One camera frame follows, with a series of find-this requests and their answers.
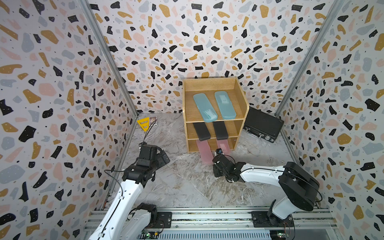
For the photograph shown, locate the pink pencil case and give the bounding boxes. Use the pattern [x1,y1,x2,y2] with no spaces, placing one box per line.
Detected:
[196,140,214,165]
[217,139,231,155]

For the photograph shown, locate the black pencil case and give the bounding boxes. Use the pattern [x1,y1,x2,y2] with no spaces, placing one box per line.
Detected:
[213,121,229,140]
[193,122,211,142]

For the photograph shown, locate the translucent blue pencil case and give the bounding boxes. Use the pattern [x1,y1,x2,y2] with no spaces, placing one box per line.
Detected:
[215,91,237,120]
[193,93,218,123]

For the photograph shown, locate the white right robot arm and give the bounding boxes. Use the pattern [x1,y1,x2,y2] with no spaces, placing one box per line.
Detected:
[213,154,320,226]

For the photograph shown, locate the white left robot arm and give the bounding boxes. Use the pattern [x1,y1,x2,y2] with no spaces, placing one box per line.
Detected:
[89,143,170,240]

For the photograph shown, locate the wooden three-tier shelf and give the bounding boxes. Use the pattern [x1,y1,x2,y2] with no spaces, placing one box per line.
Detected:
[183,77,250,153]

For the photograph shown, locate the yellow triangular object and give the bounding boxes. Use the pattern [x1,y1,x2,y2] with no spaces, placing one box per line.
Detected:
[137,117,150,132]

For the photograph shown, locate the small card box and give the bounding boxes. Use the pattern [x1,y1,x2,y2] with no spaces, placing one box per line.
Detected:
[149,117,158,126]

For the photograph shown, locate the black aluminium briefcase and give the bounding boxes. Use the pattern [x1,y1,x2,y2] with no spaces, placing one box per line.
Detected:
[243,108,284,143]

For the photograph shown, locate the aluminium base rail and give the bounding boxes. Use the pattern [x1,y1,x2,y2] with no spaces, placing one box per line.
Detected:
[83,206,343,240]

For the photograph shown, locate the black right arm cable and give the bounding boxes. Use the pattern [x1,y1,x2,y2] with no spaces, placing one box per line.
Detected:
[218,152,323,208]

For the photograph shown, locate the aluminium corner post right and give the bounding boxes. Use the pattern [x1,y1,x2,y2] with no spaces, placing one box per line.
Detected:
[274,0,346,117]

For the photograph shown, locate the aluminium corner post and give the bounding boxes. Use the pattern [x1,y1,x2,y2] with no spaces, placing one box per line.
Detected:
[274,0,346,117]
[78,0,139,119]

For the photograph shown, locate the aluminium corner post left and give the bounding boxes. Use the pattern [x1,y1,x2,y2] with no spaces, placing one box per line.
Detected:
[78,0,139,119]

